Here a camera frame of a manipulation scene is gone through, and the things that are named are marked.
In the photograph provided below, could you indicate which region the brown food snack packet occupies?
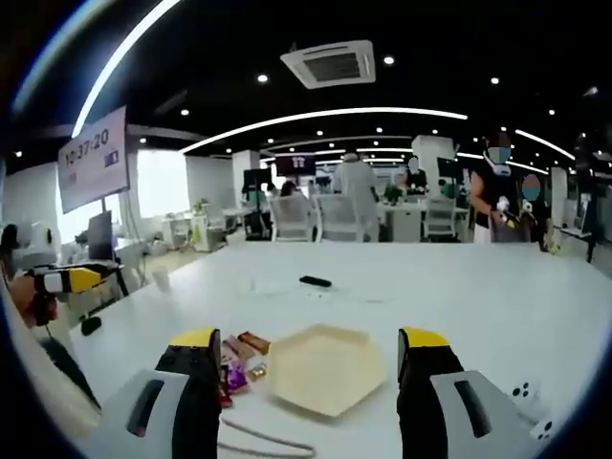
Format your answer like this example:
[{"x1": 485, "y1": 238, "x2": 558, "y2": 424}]
[{"x1": 237, "y1": 330, "x2": 272, "y2": 356}]

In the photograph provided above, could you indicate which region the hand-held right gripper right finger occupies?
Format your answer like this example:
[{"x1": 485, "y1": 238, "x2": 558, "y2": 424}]
[{"x1": 396, "y1": 326, "x2": 544, "y2": 459}]

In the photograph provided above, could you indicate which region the white cable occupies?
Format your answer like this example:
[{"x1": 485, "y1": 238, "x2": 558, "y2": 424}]
[{"x1": 217, "y1": 412, "x2": 317, "y2": 456}]

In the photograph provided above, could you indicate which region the large clock display screen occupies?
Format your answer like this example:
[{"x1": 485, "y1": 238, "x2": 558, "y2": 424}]
[{"x1": 56, "y1": 105, "x2": 131, "y2": 215}]

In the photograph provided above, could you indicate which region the green potted plant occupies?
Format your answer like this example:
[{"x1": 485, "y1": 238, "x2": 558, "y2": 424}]
[{"x1": 382, "y1": 183, "x2": 405, "y2": 208}]

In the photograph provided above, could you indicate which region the white game controller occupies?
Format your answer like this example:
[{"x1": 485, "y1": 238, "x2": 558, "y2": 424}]
[
  {"x1": 510, "y1": 379, "x2": 544, "y2": 413},
  {"x1": 529, "y1": 416, "x2": 558, "y2": 442}
]

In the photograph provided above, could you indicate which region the black computer monitor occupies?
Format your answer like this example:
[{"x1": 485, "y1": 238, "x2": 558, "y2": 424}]
[{"x1": 86, "y1": 209, "x2": 117, "y2": 263}]

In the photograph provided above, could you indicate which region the purple food snack packet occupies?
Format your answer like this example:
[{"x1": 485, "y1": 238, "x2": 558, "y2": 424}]
[{"x1": 224, "y1": 361, "x2": 252, "y2": 394}]

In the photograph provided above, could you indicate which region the white mesh office chair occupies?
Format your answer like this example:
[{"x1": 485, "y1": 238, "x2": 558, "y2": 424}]
[
  {"x1": 315, "y1": 193, "x2": 367, "y2": 243},
  {"x1": 269, "y1": 194, "x2": 317, "y2": 243},
  {"x1": 422, "y1": 194, "x2": 459, "y2": 241}
]

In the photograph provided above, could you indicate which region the pink food snack packet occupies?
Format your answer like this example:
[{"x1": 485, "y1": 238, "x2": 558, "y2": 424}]
[{"x1": 221, "y1": 334, "x2": 257, "y2": 365}]

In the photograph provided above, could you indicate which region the beige hexagonal container tray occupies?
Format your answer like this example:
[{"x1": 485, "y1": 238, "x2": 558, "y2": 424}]
[{"x1": 265, "y1": 323, "x2": 388, "y2": 419}]

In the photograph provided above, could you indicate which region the black monitor on stand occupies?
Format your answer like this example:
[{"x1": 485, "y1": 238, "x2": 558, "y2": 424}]
[{"x1": 436, "y1": 157, "x2": 466, "y2": 186}]

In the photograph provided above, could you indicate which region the ceiling air conditioner unit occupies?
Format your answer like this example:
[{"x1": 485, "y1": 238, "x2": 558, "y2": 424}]
[{"x1": 279, "y1": 39, "x2": 377, "y2": 91}]

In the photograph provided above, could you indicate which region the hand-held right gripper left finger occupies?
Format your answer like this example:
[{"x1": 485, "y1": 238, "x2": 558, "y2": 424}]
[{"x1": 98, "y1": 327, "x2": 225, "y2": 459}]

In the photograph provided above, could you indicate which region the purple hanging display screen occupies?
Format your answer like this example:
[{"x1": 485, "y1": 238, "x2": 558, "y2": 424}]
[{"x1": 273, "y1": 153, "x2": 317, "y2": 178}]

